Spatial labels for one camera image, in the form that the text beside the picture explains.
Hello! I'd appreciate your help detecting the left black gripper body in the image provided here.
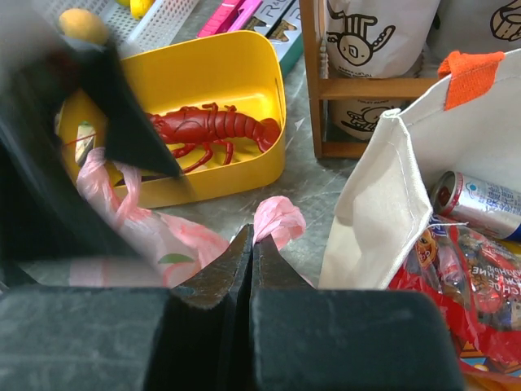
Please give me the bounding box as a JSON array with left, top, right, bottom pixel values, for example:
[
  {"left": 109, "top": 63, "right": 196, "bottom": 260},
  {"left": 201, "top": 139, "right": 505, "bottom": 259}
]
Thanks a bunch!
[{"left": 1, "top": 1, "right": 136, "bottom": 285}]

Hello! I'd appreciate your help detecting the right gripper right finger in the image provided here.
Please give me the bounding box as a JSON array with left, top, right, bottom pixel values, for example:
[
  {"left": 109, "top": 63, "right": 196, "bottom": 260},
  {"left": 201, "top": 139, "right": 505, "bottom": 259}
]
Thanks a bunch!
[{"left": 250, "top": 237, "right": 466, "bottom": 390}]

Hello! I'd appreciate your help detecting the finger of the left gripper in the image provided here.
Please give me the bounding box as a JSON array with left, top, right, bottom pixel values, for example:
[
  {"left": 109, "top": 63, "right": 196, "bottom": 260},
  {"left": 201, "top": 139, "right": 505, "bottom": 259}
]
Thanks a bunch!
[{"left": 58, "top": 35, "right": 182, "bottom": 178}]

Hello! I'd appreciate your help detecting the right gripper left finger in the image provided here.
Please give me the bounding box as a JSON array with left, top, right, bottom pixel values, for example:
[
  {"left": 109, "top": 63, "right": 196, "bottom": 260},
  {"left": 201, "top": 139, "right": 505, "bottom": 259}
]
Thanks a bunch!
[{"left": 1, "top": 225, "right": 253, "bottom": 390}]

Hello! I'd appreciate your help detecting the pink plastic grocery bag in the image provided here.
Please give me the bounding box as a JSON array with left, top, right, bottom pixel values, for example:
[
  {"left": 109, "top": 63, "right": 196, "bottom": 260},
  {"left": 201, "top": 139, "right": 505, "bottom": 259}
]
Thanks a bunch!
[{"left": 24, "top": 147, "right": 314, "bottom": 288}]

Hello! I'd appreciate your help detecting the toy peach yellow orange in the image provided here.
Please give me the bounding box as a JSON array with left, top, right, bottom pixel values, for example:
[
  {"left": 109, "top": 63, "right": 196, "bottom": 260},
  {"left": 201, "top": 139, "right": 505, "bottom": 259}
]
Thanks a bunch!
[{"left": 58, "top": 8, "right": 109, "bottom": 46}]

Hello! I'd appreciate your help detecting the red snack bag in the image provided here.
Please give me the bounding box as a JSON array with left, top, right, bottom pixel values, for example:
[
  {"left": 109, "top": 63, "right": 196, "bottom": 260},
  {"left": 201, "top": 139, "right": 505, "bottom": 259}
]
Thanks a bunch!
[{"left": 388, "top": 215, "right": 521, "bottom": 378}]

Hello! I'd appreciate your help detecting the silver blue drink can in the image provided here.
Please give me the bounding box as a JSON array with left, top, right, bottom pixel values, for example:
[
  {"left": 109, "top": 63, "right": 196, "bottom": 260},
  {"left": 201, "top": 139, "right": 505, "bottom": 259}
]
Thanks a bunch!
[{"left": 431, "top": 171, "right": 520, "bottom": 243}]

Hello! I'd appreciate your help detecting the floral canvas tote bag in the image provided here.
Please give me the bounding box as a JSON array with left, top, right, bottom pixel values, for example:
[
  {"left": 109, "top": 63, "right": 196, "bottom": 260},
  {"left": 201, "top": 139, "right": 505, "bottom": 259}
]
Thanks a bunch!
[{"left": 318, "top": 50, "right": 520, "bottom": 289}]

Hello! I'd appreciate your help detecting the orange yellow snack bag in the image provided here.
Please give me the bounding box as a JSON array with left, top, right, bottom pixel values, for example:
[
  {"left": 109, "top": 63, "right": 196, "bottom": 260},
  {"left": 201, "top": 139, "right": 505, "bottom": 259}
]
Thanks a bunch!
[{"left": 460, "top": 240, "right": 520, "bottom": 390}]

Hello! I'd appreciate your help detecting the red toy lobster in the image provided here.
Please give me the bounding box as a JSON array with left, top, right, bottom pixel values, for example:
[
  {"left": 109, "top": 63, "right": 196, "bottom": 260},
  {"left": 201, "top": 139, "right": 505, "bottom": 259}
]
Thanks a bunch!
[{"left": 147, "top": 102, "right": 281, "bottom": 174}]

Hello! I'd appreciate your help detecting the yellow plastic tub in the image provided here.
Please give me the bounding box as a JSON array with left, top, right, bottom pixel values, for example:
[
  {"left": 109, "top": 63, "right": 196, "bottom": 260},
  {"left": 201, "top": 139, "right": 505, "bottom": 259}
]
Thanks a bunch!
[{"left": 55, "top": 30, "right": 288, "bottom": 209}]

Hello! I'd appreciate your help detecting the white plastic fruit basket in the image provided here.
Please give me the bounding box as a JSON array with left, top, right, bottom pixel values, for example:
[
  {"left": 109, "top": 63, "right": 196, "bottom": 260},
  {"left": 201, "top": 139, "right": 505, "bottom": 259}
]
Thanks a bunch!
[{"left": 32, "top": 0, "right": 199, "bottom": 51}]

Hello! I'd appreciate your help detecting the yellow toy banana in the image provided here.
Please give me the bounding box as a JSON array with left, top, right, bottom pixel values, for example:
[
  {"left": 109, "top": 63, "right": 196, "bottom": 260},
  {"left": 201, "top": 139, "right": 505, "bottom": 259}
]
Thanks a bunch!
[{"left": 116, "top": 0, "right": 155, "bottom": 20}]

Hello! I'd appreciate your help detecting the pink candy box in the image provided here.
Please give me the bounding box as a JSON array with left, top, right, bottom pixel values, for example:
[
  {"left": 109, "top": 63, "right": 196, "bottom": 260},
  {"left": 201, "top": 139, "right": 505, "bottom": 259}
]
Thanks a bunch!
[{"left": 197, "top": 0, "right": 262, "bottom": 38}]

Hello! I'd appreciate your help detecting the silver chocolate bar box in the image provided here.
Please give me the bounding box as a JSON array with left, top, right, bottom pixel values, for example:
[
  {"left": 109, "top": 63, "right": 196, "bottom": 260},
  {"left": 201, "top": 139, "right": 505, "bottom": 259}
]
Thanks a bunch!
[{"left": 253, "top": 1, "right": 304, "bottom": 77}]

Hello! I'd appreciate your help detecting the wooden shelf rack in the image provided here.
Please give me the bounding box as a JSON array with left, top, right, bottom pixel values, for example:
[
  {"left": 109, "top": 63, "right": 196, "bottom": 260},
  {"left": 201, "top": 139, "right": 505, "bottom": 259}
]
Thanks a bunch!
[{"left": 300, "top": 1, "right": 437, "bottom": 159}]

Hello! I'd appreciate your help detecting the white cup on shelf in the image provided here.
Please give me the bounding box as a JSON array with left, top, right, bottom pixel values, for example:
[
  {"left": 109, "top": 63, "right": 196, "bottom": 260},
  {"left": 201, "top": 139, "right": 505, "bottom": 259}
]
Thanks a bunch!
[{"left": 324, "top": 0, "right": 440, "bottom": 78}]

